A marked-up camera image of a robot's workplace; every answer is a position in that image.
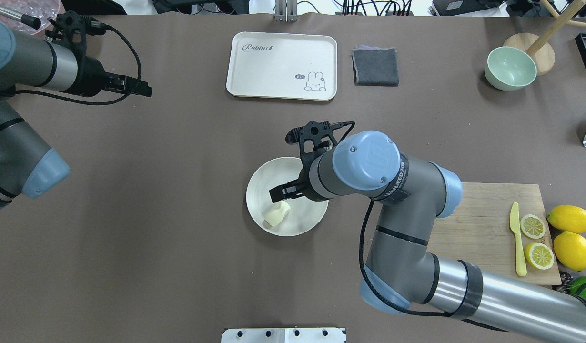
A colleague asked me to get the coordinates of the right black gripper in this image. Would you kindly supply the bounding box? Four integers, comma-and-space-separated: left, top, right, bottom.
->
269, 121, 344, 203

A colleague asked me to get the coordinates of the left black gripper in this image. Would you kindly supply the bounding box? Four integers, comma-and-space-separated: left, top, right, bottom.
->
45, 10, 153, 97

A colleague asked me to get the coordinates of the beige round plate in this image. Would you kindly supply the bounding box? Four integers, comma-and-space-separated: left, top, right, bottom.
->
246, 157, 328, 237

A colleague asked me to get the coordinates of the white steamed bun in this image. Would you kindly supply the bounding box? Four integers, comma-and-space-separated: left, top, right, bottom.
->
264, 200, 291, 227

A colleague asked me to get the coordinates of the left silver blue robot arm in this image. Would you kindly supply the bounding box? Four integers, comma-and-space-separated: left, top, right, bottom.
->
0, 11, 152, 210

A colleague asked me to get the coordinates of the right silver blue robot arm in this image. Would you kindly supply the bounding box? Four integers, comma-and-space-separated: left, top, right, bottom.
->
270, 121, 586, 343

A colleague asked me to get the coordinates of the cream rabbit tray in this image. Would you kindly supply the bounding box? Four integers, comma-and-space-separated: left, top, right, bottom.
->
226, 32, 337, 101

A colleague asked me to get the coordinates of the steel muddler with black tip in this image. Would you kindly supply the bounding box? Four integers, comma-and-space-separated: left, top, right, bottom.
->
0, 6, 42, 29

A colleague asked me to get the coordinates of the pink bowl with ice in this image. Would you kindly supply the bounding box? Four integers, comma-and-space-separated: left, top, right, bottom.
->
0, 0, 65, 35

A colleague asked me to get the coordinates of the grey folded cloth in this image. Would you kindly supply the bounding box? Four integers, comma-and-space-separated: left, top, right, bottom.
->
352, 45, 400, 87

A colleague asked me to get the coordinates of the bamboo cutting board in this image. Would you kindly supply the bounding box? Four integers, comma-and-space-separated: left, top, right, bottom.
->
427, 182, 561, 286

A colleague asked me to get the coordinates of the yellow plastic knife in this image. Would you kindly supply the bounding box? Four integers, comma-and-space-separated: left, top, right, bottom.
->
509, 202, 527, 277

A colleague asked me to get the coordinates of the lemon half near board edge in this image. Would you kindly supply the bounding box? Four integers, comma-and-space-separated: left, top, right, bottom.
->
520, 214, 547, 239

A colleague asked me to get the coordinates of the mint green bowl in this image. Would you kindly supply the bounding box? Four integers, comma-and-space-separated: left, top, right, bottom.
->
484, 46, 538, 91

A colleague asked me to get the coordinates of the lemon half beside knife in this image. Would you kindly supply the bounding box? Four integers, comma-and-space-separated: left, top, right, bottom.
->
524, 242, 555, 271

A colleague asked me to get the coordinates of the whole yellow lemon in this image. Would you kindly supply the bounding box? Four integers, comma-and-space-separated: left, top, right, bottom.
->
546, 205, 586, 234
553, 232, 586, 272

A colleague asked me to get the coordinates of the wooden cup tree stand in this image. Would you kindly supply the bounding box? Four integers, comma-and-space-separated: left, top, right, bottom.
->
504, 0, 586, 76

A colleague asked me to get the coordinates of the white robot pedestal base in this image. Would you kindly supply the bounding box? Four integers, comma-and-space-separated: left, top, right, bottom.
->
221, 327, 347, 343

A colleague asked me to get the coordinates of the aluminium frame post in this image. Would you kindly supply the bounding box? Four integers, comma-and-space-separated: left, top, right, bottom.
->
273, 0, 299, 22

